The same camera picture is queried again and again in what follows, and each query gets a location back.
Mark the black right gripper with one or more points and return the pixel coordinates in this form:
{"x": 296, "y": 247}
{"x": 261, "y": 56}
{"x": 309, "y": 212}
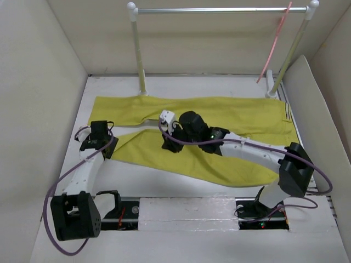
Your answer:
{"x": 170, "y": 144}

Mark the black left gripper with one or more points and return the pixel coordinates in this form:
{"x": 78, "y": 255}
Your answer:
{"x": 109, "y": 138}

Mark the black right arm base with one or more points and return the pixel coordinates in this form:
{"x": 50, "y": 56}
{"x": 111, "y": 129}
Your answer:
{"x": 253, "y": 215}

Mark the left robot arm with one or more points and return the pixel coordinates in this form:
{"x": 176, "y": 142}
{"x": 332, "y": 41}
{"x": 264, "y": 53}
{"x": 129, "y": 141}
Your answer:
{"x": 78, "y": 212}

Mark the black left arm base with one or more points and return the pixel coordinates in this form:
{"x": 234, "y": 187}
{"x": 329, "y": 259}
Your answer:
{"x": 116, "y": 213}

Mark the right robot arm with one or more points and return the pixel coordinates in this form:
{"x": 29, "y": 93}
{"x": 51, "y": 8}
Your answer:
{"x": 291, "y": 163}

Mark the pink clothes hanger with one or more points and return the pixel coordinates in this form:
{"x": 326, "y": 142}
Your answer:
{"x": 280, "y": 25}

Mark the white clothes rack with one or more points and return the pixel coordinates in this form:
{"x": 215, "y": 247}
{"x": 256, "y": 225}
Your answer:
{"x": 271, "y": 82}

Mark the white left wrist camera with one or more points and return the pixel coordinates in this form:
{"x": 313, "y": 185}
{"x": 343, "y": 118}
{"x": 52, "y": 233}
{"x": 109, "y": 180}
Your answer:
{"x": 82, "y": 133}

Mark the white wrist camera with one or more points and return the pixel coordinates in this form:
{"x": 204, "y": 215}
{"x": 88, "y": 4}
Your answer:
{"x": 168, "y": 118}
{"x": 82, "y": 133}

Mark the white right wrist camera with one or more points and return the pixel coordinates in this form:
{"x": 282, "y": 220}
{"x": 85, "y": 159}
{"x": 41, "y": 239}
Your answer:
{"x": 168, "y": 118}

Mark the aluminium side rail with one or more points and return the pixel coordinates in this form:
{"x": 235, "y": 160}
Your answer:
{"x": 283, "y": 96}

